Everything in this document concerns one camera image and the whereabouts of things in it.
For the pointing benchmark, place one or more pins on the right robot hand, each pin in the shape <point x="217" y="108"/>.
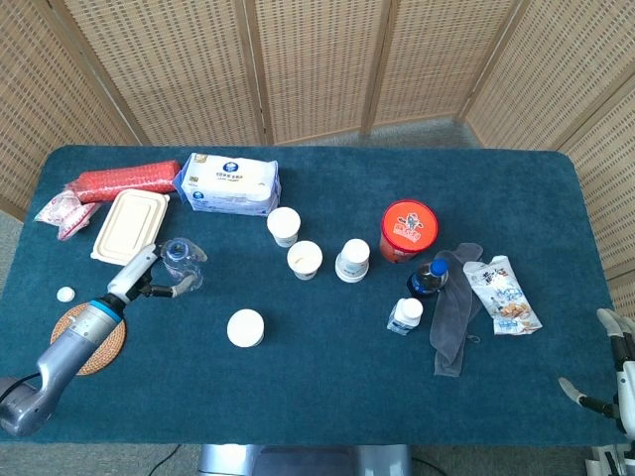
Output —
<point x="625" y="387"/>

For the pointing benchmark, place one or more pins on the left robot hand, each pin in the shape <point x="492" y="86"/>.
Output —
<point x="131" y="275"/>

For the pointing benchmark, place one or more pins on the clear plastic bottle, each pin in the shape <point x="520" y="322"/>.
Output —
<point x="181" y="268"/>

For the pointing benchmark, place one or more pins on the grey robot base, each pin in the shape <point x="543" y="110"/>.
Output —
<point x="297" y="461"/>

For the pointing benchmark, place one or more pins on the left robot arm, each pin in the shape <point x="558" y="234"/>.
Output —
<point x="64" y="347"/>

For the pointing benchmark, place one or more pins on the white bottle cap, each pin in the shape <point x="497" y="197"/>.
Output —
<point x="65" y="294"/>

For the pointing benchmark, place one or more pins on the round bottle with blue cap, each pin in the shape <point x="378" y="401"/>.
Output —
<point x="426" y="282"/>

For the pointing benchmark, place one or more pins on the white capped milk bottle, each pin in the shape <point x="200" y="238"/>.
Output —
<point x="409" y="312"/>

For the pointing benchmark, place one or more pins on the beige lidded lunch box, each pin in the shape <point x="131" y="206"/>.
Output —
<point x="129" y="228"/>

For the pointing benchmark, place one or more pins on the red white plastic packet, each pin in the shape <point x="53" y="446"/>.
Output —
<point x="54" y="208"/>
<point x="77" y="223"/>

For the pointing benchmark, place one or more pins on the woven round coaster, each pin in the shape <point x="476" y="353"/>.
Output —
<point x="106" y="347"/>

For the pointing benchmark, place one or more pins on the white black equipment piece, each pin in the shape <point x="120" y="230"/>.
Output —
<point x="607" y="461"/>

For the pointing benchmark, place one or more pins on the red bubble wrap roll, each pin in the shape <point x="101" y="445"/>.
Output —
<point x="124" y="181"/>

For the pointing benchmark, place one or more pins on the floral paper cup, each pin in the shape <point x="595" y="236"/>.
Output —
<point x="304" y="258"/>
<point x="245" y="327"/>
<point x="283" y="223"/>

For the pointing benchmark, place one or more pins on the white blue tissue pack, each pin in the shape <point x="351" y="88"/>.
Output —
<point x="228" y="188"/>

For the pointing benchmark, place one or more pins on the white snack bag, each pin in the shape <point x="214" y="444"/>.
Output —
<point x="506" y="297"/>

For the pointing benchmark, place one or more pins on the grey towel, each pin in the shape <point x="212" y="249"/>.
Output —
<point x="451" y="322"/>

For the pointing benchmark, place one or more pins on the teal table cloth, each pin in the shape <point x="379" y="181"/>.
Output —
<point x="322" y="387"/>

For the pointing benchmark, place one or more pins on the stack of upturned paper cups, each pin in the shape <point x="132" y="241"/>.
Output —
<point x="352" y="260"/>

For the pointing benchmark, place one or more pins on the orange instant noodle tub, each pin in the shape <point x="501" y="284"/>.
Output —
<point x="409" y="228"/>

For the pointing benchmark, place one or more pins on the rattan folding screen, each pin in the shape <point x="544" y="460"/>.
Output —
<point x="317" y="59"/>

